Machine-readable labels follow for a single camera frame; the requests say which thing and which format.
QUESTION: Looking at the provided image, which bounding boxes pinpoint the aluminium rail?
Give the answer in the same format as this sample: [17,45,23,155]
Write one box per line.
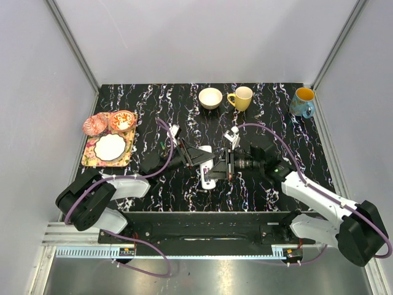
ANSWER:
[41,221,108,246]

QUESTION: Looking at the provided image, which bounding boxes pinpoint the white remote control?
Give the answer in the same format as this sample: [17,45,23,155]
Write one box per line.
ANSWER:
[200,159,216,190]

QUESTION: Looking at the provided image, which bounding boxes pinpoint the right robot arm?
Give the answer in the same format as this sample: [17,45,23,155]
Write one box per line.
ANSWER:
[202,144,388,267]

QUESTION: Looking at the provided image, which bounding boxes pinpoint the white scalloped plate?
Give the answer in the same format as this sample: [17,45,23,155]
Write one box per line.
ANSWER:
[94,134,126,161]

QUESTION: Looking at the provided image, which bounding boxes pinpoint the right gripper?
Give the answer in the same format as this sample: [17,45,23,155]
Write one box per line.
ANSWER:
[205,147,263,179]

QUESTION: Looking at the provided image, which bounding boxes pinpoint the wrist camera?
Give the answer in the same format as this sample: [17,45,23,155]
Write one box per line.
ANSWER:
[224,126,240,150]
[169,124,181,142]

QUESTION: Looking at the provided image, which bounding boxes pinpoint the yellow mug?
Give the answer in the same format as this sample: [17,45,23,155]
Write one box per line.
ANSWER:
[227,86,253,111]

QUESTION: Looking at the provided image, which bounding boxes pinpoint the orange floral small bowl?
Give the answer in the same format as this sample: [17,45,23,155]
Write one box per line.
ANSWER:
[109,110,136,132]

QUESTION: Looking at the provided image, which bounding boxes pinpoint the floral rectangular tray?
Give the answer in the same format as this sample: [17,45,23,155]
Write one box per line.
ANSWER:
[81,112,138,167]

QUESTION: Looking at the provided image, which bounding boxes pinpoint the cream ceramic bowl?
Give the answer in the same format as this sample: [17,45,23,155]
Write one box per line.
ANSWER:
[198,87,222,110]

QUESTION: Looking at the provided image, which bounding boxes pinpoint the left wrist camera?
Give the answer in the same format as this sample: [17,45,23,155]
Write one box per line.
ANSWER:
[169,124,181,142]

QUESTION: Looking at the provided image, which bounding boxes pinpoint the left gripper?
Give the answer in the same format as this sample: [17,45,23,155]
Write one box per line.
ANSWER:
[155,138,216,178]

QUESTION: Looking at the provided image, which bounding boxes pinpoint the blue butterfly mug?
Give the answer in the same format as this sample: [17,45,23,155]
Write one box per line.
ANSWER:
[289,87,315,119]

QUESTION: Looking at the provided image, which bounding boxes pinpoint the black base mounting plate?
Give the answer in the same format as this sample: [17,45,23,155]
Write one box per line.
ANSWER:
[97,211,317,256]

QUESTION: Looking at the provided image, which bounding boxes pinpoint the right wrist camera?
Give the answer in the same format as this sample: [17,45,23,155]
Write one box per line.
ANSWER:
[224,126,240,150]

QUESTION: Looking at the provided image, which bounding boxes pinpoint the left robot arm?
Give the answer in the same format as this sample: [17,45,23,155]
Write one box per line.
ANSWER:
[55,138,214,243]

